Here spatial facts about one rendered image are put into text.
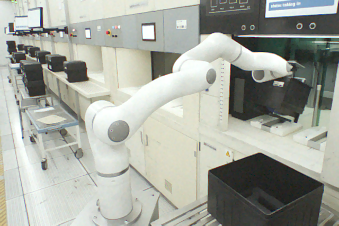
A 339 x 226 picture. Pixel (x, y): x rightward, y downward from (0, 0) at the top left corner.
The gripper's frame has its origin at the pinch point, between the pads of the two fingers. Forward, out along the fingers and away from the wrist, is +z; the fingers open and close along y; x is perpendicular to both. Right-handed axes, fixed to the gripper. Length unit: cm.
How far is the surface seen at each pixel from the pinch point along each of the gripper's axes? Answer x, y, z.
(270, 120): -31.2, -4.4, -5.9
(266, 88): -10.6, -4.4, -14.3
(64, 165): -123, -206, -70
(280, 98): -13.7, 5.8, -17.7
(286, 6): 30, 14, -39
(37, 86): -61, -377, -48
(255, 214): -31, 33, -84
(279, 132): -32.4, 6.8, -17.3
